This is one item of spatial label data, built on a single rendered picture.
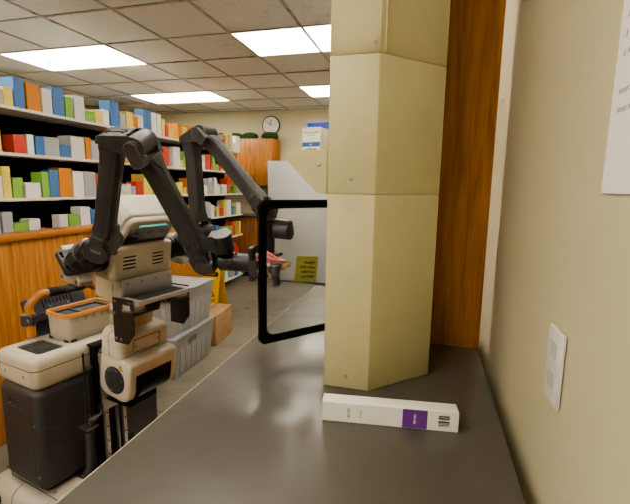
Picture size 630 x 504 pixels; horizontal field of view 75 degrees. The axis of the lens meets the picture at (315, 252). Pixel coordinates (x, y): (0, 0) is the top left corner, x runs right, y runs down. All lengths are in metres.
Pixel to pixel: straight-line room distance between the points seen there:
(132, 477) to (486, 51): 1.31
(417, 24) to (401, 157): 0.29
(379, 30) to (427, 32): 0.13
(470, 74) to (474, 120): 0.13
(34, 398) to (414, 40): 1.66
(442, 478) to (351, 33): 0.89
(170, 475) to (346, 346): 0.46
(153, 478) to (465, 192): 1.05
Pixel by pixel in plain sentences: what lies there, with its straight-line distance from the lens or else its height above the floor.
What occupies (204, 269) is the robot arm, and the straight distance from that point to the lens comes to 1.28.
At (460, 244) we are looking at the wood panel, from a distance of 1.32.
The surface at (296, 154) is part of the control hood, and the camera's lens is 0.99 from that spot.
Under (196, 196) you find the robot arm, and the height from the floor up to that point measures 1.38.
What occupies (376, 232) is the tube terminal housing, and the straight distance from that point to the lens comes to 0.96.
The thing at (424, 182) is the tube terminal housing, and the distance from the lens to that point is 1.04.
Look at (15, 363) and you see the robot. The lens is 1.88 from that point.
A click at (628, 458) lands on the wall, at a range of 0.55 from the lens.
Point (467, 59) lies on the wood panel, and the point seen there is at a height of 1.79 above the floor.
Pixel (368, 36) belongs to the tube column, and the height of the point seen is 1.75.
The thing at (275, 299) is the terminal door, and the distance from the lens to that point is 1.17.
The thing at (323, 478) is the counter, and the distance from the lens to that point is 0.80.
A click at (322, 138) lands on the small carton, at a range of 1.06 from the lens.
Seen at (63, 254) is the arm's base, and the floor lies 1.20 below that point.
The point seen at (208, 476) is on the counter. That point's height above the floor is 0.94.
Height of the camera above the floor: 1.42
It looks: 9 degrees down
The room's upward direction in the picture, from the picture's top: 1 degrees clockwise
